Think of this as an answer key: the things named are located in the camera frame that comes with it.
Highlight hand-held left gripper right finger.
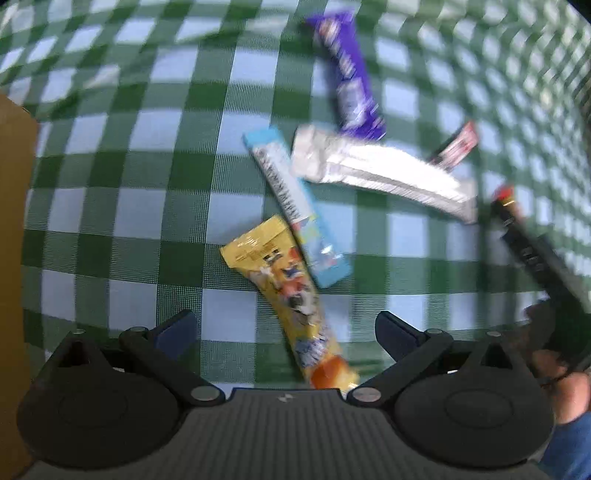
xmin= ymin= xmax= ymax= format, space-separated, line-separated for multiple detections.
xmin=346 ymin=311 xmax=539 ymax=409

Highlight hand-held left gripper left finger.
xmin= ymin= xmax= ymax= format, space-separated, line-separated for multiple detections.
xmin=44 ymin=309 xmax=227 ymax=408

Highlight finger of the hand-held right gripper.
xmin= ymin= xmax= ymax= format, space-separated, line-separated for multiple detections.
xmin=538 ymin=235 xmax=591 ymax=319

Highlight dark brown snack bar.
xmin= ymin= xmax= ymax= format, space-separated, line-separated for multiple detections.
xmin=490 ymin=185 xmax=561 ymax=296

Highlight yellow cartoon snack packet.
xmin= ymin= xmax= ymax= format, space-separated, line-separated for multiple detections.
xmin=219 ymin=215 xmax=361 ymax=391

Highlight light blue snack packet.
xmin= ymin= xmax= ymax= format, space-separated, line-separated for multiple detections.
xmin=243 ymin=127 xmax=352 ymax=289

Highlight silver snack packet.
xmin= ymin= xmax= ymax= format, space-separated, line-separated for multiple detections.
xmin=290 ymin=124 xmax=478 ymax=224

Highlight red and white snack stick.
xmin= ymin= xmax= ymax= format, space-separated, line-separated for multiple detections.
xmin=427 ymin=121 xmax=478 ymax=174

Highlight brown cardboard box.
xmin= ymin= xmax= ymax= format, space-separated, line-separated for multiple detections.
xmin=0 ymin=92 xmax=40 ymax=478

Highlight purple snack bar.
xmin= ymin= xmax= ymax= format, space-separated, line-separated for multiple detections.
xmin=307 ymin=11 xmax=387 ymax=141

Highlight person's right hand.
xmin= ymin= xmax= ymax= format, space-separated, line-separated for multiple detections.
xmin=525 ymin=302 xmax=573 ymax=384

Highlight person's blue pants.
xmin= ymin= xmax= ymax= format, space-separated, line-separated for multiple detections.
xmin=539 ymin=408 xmax=591 ymax=480

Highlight green checked blanket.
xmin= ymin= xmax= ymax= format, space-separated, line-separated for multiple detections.
xmin=0 ymin=0 xmax=591 ymax=416

